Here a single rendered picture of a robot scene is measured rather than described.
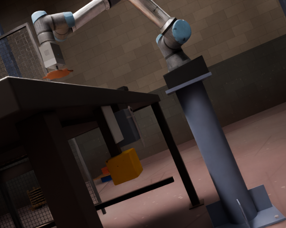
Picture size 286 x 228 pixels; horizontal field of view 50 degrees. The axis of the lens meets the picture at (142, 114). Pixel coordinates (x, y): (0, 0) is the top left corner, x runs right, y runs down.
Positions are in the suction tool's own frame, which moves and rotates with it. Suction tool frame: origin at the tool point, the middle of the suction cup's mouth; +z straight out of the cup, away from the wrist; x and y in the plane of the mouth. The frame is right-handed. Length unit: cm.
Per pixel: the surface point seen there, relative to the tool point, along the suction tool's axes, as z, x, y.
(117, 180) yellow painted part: 48, 33, 48
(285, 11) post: -64, 201, -427
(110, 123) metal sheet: 32, 35, 46
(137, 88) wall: -38, -98, -493
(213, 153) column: 64, 53, -45
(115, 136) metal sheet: 36, 36, 46
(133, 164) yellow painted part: 45, 39, 48
